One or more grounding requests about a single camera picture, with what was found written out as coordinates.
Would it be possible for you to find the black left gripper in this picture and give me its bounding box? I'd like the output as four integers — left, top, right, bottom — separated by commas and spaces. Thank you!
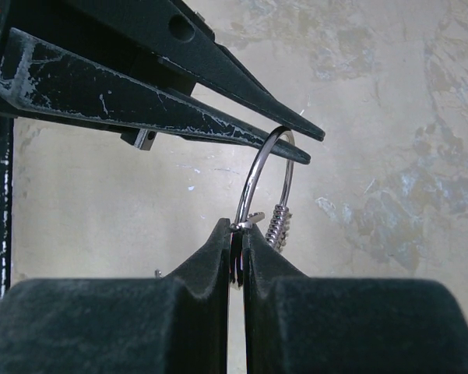
0, 1, 137, 299

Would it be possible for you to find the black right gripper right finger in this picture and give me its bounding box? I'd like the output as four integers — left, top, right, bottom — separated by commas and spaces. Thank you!
242, 228, 468, 373

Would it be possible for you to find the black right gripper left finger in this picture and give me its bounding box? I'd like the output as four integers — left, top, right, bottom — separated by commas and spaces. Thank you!
0, 218, 230, 373

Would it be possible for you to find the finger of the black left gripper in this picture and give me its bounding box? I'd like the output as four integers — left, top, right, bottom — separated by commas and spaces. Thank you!
67, 1, 325, 141
0, 26, 311, 164

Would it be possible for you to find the silver keyring with clips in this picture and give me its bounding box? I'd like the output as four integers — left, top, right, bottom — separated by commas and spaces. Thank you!
230, 126, 295, 289

